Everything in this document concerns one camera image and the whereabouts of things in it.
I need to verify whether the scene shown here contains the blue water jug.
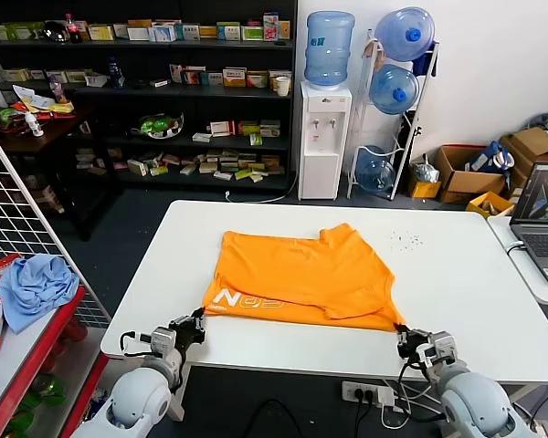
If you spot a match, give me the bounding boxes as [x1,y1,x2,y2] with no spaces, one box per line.
[368,63,420,116]
[374,5,436,63]
[354,144,397,193]
[303,10,355,89]

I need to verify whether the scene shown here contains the white power strip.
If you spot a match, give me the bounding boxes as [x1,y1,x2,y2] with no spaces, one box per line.
[341,381,397,406]

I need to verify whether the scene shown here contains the cola bottle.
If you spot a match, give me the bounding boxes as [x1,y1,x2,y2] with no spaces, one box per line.
[63,13,82,45]

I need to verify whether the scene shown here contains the pink drink bottle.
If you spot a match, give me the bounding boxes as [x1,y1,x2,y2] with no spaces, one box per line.
[47,75,69,105]

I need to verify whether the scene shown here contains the orange t-shirt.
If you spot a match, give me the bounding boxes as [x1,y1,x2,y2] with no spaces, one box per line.
[201,222,407,334]

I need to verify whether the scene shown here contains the scattered dark crumbs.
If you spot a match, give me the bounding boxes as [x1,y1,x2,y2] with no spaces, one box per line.
[389,231,424,250]

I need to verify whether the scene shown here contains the red-edged white shelf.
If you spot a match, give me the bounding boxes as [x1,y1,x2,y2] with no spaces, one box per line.
[0,255,111,438]

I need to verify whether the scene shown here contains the small white bottle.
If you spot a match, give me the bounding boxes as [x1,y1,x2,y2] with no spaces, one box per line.
[23,111,45,137]

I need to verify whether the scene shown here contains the dark wooden table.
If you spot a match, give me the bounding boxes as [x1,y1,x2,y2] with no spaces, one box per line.
[0,103,124,243]

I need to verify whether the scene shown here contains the black shiny helmet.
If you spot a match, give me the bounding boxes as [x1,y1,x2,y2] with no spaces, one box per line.
[42,20,69,45]

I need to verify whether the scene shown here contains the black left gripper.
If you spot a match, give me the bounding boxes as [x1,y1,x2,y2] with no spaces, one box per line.
[166,308,207,353]

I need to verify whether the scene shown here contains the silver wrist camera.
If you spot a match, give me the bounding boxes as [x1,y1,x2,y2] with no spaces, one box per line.
[417,332,457,366]
[150,327,178,356]

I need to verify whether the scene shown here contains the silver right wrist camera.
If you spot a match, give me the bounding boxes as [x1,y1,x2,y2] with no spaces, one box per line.
[417,332,457,366]

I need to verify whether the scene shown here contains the black floor cable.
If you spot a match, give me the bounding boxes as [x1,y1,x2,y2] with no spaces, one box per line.
[248,399,302,438]

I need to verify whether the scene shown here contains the metal bowl with green packs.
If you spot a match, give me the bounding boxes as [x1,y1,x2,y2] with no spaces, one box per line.
[130,111,184,140]

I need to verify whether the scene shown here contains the yellow cardboard box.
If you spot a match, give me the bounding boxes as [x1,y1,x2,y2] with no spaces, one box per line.
[412,180,442,200]

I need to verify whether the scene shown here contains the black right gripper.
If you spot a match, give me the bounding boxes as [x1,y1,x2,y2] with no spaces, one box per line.
[394,321,434,362]

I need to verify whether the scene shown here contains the yellow white paper pile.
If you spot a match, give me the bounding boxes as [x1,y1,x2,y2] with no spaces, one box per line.
[11,83,75,115]

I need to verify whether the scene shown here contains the white jug rack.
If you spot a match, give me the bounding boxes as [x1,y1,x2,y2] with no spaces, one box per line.
[346,27,441,202]

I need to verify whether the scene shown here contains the white water dispenser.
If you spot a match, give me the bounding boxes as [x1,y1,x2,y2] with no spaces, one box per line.
[298,80,353,201]

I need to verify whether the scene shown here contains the light blue crumpled shirt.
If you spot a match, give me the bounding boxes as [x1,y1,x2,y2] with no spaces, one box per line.
[0,254,80,335]

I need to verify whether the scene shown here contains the closed cardboard box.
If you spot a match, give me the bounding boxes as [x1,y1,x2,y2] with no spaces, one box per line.
[500,126,548,195]

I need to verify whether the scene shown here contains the dark blue bottle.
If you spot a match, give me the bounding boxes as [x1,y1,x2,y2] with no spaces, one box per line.
[107,57,125,89]

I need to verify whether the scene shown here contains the green plastic bottle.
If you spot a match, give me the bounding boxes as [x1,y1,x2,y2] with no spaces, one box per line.
[26,372,69,407]

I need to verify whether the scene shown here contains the orange medicine box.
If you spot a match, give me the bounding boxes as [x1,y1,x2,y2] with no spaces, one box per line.
[222,68,248,88]

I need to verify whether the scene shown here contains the tall pink blue box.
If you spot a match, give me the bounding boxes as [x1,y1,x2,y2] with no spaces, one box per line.
[262,13,279,42]

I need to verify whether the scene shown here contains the grey laptop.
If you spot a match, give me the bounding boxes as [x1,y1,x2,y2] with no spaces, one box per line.
[508,162,548,287]

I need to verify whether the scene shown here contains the clear plastic bag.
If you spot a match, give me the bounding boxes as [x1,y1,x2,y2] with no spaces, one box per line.
[413,162,441,185]

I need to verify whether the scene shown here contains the black shelving unit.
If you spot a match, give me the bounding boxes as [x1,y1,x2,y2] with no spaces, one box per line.
[0,0,299,192]

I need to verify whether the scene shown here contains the red snack bag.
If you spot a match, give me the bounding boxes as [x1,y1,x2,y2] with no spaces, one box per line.
[0,253,23,287]

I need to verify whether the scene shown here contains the large white table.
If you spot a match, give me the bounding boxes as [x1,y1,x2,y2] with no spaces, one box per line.
[99,199,548,384]

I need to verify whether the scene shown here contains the blue white medicine box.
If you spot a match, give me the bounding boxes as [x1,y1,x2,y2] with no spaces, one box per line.
[148,23,177,43]

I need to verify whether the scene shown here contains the small white side table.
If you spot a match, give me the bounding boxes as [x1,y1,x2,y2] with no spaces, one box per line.
[486,214,548,306]

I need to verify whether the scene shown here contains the blue bag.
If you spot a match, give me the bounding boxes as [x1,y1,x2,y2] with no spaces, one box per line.
[468,141,516,175]

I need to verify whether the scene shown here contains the open cardboard box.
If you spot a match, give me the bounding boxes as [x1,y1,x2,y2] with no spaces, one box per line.
[433,144,508,205]

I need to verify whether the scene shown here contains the white floor cable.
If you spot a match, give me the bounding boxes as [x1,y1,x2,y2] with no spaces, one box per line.
[223,175,300,204]

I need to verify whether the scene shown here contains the white power adapter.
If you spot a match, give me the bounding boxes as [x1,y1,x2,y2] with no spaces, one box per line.
[376,387,398,411]

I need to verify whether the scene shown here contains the yellow plastic bin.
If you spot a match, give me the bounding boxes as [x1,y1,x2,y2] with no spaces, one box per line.
[465,191,516,218]

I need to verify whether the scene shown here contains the blue white package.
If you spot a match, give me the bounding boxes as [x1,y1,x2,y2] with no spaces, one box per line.
[79,390,115,425]

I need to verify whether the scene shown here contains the white wire grid panel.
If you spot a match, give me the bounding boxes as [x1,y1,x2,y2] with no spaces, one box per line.
[0,116,113,329]

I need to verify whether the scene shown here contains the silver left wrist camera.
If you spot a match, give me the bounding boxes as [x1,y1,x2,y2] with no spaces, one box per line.
[150,327,178,356]

